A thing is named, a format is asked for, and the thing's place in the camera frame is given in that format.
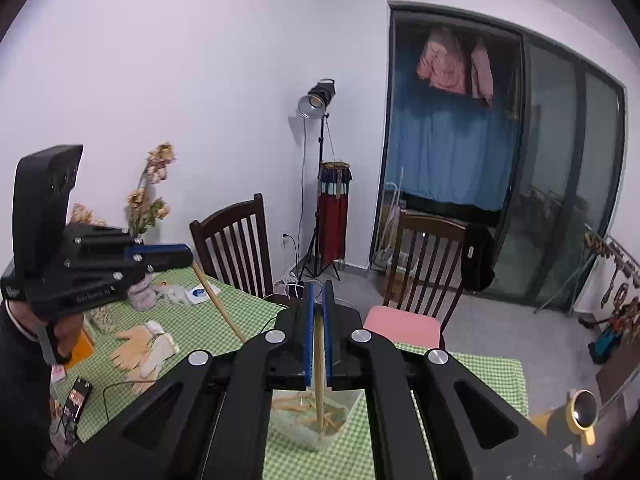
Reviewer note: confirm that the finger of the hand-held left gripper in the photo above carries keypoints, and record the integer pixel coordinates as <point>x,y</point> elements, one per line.
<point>170,262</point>
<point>160,249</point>

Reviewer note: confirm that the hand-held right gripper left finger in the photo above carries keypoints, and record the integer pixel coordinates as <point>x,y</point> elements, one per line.
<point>310,330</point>

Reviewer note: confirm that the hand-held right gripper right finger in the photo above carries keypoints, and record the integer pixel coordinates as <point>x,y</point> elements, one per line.
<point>327,330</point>

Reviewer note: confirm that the light wooden chopstick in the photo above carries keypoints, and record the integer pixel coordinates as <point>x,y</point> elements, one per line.
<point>318,360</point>
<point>220,305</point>

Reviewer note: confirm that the bunch of wooden chopsticks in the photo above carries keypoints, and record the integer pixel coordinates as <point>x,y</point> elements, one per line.
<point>330,417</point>

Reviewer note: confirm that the clear plastic container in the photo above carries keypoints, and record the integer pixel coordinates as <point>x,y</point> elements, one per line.
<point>300,441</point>

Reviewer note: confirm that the person's left hand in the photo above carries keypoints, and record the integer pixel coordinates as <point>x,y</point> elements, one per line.
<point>76,330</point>

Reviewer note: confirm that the crumpled white cloth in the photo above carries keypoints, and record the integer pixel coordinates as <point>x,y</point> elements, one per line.
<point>172,294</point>

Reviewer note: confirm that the pink textured vase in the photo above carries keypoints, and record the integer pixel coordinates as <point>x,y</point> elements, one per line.
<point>142,297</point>

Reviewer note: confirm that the white blue packet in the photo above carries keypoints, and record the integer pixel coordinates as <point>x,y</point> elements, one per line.
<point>204,295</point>

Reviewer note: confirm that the tall dried rose stems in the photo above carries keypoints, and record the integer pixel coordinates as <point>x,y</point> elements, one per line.
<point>150,200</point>

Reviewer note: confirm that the dried twig bouquet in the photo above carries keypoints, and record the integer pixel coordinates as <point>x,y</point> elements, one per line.
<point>85,215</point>

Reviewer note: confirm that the slim floral vase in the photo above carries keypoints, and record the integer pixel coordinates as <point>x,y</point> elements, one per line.
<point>102,320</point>

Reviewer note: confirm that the dark wooden chair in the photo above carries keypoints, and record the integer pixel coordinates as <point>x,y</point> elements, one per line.
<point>430,227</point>
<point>225,220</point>

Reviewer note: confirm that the pink seat cushion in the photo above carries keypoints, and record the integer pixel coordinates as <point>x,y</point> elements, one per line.
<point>402,325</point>

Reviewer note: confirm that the green checked tablecloth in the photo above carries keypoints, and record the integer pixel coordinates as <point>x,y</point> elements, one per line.
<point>210,330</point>

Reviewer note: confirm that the orange booklet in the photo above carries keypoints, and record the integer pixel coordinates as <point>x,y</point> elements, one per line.
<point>82,350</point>

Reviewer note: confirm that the yellow knit work glove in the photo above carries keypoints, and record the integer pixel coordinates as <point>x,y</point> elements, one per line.
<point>135,342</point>

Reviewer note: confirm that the white knit work glove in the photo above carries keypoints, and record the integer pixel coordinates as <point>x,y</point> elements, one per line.
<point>157,360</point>

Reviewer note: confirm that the red fabric hanging decoration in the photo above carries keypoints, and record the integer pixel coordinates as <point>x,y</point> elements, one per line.
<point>334,220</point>

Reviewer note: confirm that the black smartphone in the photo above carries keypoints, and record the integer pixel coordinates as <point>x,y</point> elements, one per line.
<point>77,399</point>

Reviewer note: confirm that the white folding rack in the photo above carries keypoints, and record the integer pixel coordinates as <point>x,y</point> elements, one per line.
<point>395,210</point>

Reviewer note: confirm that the blue curtain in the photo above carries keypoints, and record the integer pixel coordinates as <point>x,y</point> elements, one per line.
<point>445,150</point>

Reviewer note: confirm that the studio light on stand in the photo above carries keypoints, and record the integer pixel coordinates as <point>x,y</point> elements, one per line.
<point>316,97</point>

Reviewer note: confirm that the metal drying rack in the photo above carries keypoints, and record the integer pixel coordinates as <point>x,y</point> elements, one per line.
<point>570,280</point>

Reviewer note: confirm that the yellow bear mug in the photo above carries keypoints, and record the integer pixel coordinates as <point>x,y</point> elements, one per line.
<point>582,410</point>

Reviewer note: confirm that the large pink jacket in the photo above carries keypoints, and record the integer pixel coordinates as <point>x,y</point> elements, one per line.
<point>442,62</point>

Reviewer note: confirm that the sliding glass door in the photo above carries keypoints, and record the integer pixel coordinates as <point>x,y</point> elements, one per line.
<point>565,160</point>

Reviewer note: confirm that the small pink jacket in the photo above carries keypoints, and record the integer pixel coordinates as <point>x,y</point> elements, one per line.
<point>481,72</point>

